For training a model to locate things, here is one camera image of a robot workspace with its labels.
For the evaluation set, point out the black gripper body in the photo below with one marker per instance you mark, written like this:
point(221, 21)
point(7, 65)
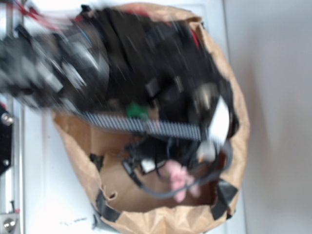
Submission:
point(163, 65)

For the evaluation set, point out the pink plush bunny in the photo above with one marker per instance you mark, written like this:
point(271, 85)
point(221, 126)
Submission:
point(179, 178)

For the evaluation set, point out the aluminium extrusion rail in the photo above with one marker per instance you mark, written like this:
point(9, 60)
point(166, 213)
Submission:
point(11, 166)

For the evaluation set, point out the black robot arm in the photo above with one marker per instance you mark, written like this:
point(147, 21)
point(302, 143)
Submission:
point(69, 69)

